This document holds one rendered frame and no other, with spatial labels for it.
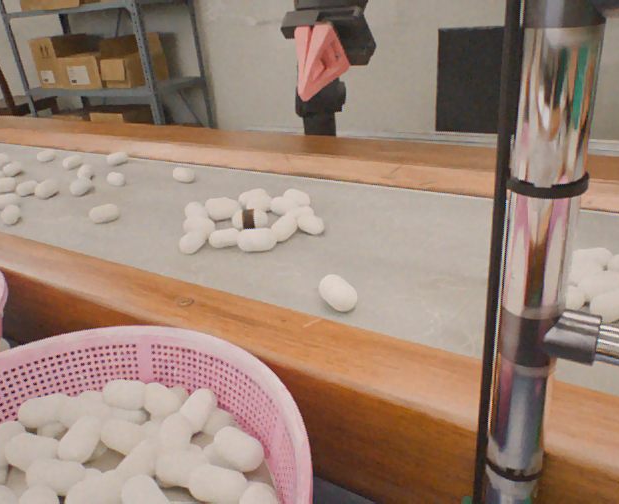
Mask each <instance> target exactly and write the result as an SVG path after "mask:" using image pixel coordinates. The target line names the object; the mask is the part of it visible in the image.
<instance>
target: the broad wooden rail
mask: <svg viewBox="0 0 619 504"><path fill-rule="evenodd" d="M0 143H1V144H10V145H19V146H28V147H37V148H46V149H55V150H64V151H73V152H82V153H91V154H100V155H110V154H114V153H118V152H125V153H126V154H127V155H128V158H136V159H145V160H154V161H163V162H172V163H181V164H190V165H198V166H207V167H216V168H225V169H234V170H243V171H252V172H260V173H269V174H278V175H287V176H296V177H304V178H313V179H322V180H331V181H339V182H348V183H357V184H366V185H374V186H383V187H392V188H401V189H409V190H418V191H427V192H435V193H444V194H453V195H461V196H470V197H479V198H487V199H493V195H494V180H495V165H496V149H497V148H493V147H479V146H464V145H449V144H435V143H420V142H405V141H390V140H375V139H360V138H345V137H330V136H315V135H296V134H284V133H269V132H254V131H238V130H223V129H207V128H191V127H176V126H160V125H144V124H128V123H112V122H96V121H80V120H64V119H47V118H31V117H15V116H0ZM585 171H586V172H588V173H589V176H590V180H589V187H588V190H587V191H586V192H585V193H584V194H582V197H581V204H580V209H582V210H590V211H599V212H607V213H616V214H619V156H608V155H593V154H588V155H587V162H586V170H585Z"/></svg>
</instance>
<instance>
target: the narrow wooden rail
mask: <svg viewBox="0 0 619 504"><path fill-rule="evenodd" d="M0 271H1V273H2V274H3V276H4V278H5V281H6V283H7V287H8V297H7V301H6V304H5V306H4V308H3V317H2V336H3V337H5V338H8V339H10V340H12V341H14V342H16V343H19V344H21V345H26V344H29V343H32V342H36V341H40V340H43V339H47V338H51V337H55V336H60V335H64V334H69V333H74V332H79V331H85V330H92V329H99V328H107V327H119V326H162V327H172V328H180V329H186V330H191V331H195V332H200V333H204V334H207V335H210V336H214V337H216V338H219V339H222V340H225V341H227V342H229V343H231V344H233V345H236V346H237V347H239V348H241V349H243V350H245V351H246V352H248V353H249V354H251V355H252V356H254V357H255V358H257V359H258V360H259V361H261V362H262V363H263V364H264V365H266V366H267V367H268V368H269V369H270V370H271V371H272V372H273V373H274V374H275V375H276V376H277V378H278V379H279V380H280V381H281V382H282V384H283V385H284V386H285V388H286V389H287V390H288V392H289V393H290V395H291V396H292V398H293V400H294V402H295V404H296V406H297V407H298V410H299V412H300V415H301V417H302V419H303V422H304V426H305V429H306V432H307V436H308V441H309V446H310V453H311V461H312V471H313V476H315V477H317V478H320V479H322V480H324V481H327V482H329V483H331V484H333V485H336V486H338V487H340V488H342V489H345V490H347V491H349V492H351V493H354V494H356V495H358V496H361V497H363V498H365V499H367V500H370V501H372V502H374V503H376V504H461V502H462V500H463V498H464V497H465V496H469V497H472V494H473V480H474V467H475V454H476V441H477V427H478V412H479V398H480V384H481V369H482V360H481V359H478V358H474V357H470V356H466V355H462V354H459V353H455V352H451V351H447V350H443V349H440V348H436V347H432V346H428V345H425V344H421V343H417V342H413V341H409V340H406V339H402V338H398V337H394V336H391V335H387V334H383V333H379V332H376V331H372V330H368V329H364V328H360V327H357V326H353V325H349V324H345V323H342V322H338V321H334V320H330V319H327V318H323V317H319V316H315V315H312V314H308V313H304V312H300V311H297V310H293V309H289V308H285V307H281V306H278V305H274V304H270V303H266V302H263V301H259V300H255V299H251V298H248V297H244V296H240V295H236V294H233V293H229V292H225V291H221V290H218V289H214V288H210V287H206V286H203V285H199V284H195V283H191V282H188V281H184V280H180V279H176V278H173V277H169V276H165V275H161V274H158V273H154V272H150V271H146V270H143V269H139V268H135V267H132V266H128V265H124V264H120V263H117V262H113V261H109V260H105V259H102V258H98V257H94V256H90V255H87V254H83V253H79V252H76V251H72V250H68V249H64V248H61V247H57V246H53V245H49V244H46V243H42V242H38V241H35V240H31V239H27V238H23V237H20V236H16V235H12V234H9V233H5V232H1V231H0ZM544 450H545V453H546V467H545V470H544V472H543V474H542V475H541V476H540V479H539V485H538V492H537V498H536V504H619V396H618V395H614V394H610V393H607V392H603V391H599V390H595V389H591V388H588V387H584V386H580V385H576V384H572V383H569V382H565V381H561V380H557V379H555V381H554V387H553V394H552V401H551V407H550V414H549V420H548V427H547V433H546V440H545V446H544Z"/></svg>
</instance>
